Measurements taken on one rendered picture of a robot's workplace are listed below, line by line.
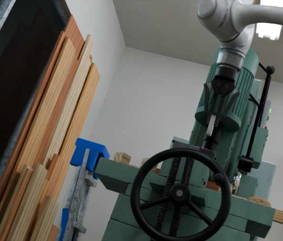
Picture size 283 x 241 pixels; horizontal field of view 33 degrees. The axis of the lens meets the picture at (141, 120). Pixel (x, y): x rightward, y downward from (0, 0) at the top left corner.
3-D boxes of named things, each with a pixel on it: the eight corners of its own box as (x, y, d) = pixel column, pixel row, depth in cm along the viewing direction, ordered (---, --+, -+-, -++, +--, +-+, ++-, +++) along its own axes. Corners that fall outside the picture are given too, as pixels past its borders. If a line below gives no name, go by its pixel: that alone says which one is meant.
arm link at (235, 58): (220, 54, 170) (215, 70, 170) (218, 46, 161) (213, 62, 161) (245, 60, 168) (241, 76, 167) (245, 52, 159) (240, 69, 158)
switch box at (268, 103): (248, 129, 207) (257, 97, 213) (247, 137, 216) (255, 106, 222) (263, 133, 206) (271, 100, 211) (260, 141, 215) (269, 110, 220)
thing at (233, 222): (124, 194, 158) (128, 182, 159) (133, 209, 177) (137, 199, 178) (244, 232, 148) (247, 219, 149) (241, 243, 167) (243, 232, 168)
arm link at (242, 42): (225, 57, 172) (208, 43, 162) (236, 16, 173) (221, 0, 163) (252, 60, 165) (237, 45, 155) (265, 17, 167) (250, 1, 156)
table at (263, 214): (86, 163, 154) (93, 146, 156) (105, 189, 182) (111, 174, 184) (276, 220, 139) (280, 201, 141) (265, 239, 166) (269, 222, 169)
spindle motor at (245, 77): (193, 108, 176) (216, 38, 186) (194, 126, 192) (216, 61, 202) (240, 120, 171) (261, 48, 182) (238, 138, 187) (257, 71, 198)
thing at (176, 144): (170, 150, 153) (175, 135, 155) (172, 161, 163) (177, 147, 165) (209, 162, 150) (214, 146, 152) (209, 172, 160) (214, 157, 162)
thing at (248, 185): (227, 200, 184) (235, 171, 188) (226, 204, 191) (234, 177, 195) (251, 207, 182) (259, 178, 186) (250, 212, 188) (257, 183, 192)
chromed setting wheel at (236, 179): (227, 195, 177) (236, 164, 181) (226, 203, 188) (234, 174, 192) (235, 197, 176) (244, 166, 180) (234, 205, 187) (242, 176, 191)
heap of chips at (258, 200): (244, 200, 153) (247, 189, 154) (242, 210, 165) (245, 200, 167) (273, 208, 150) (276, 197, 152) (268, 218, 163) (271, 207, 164)
